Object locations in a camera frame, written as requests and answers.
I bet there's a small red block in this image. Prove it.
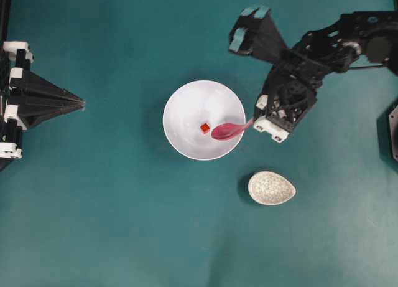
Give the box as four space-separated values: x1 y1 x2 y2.
200 123 210 134

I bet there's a white plastic bowl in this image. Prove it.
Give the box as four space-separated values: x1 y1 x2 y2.
162 80 246 161

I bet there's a black aluminium frame rail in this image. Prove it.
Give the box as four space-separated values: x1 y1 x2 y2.
0 0 12 50

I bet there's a speckled ceramic spoon rest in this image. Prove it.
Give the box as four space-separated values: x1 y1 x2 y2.
248 171 296 205

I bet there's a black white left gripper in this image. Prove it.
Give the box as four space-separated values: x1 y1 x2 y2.
1 41 85 170

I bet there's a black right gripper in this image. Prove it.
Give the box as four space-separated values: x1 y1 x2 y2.
252 50 333 143

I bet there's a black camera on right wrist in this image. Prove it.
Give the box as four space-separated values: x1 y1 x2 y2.
228 6 288 64

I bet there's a pink plastic spoon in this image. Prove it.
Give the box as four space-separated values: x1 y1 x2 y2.
211 119 253 141

